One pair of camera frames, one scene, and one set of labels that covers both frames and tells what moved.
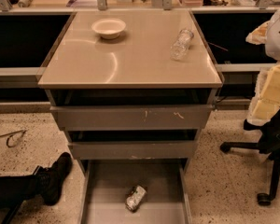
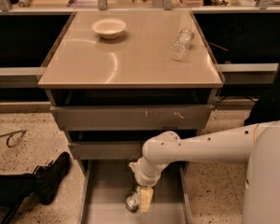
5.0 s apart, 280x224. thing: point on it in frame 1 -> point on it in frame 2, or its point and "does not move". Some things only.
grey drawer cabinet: x=132 y=85 does not move
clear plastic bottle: x=180 y=47 does not move
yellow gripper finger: x=259 y=35 -> x=147 y=174
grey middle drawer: x=133 y=145 does not move
